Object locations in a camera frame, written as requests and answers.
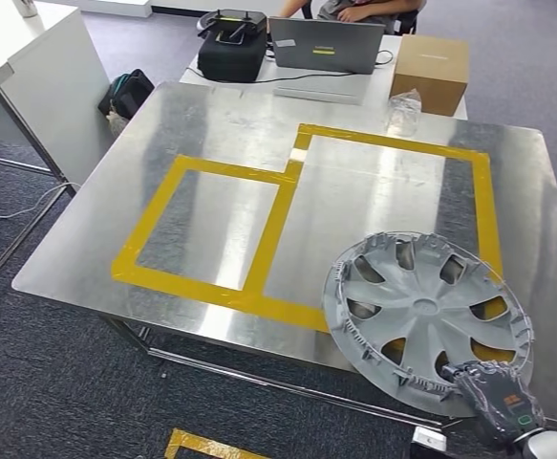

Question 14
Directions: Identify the clear plastic bag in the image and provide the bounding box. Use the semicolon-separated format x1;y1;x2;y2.
385;88;423;139

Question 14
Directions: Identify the flat silver device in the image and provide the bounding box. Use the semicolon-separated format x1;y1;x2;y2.
271;85;372;107

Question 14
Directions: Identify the brown cardboard box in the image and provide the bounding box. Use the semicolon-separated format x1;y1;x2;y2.
388;33;470;119

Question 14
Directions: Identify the grey plastic wheel hubcap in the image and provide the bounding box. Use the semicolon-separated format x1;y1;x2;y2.
321;230;535;420

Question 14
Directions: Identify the black carry case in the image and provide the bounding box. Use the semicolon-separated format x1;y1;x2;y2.
197;28;269;84

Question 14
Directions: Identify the white socket cable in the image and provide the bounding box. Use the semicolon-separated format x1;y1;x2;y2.
0;182;71;223

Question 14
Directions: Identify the black controller with antennas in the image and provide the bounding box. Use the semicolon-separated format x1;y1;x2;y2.
197;9;269;46

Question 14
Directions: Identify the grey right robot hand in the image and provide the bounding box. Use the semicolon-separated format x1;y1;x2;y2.
442;359;548;448

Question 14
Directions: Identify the white desk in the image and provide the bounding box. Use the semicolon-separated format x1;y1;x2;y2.
178;34;468;121

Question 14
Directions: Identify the black office chair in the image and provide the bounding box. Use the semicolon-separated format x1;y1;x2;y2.
302;0;427;36

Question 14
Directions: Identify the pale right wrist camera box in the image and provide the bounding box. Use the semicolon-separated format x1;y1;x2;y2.
410;426;450;459

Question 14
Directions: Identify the steel top workbench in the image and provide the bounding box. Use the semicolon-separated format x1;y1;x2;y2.
11;80;557;432

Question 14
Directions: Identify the yellow floor tape square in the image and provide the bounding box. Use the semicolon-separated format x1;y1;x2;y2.
164;427;271;459

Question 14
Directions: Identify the black backpack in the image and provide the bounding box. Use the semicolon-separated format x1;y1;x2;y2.
97;68;155;138

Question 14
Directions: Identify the grey laptop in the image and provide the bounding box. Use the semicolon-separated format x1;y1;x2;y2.
268;16;386;76

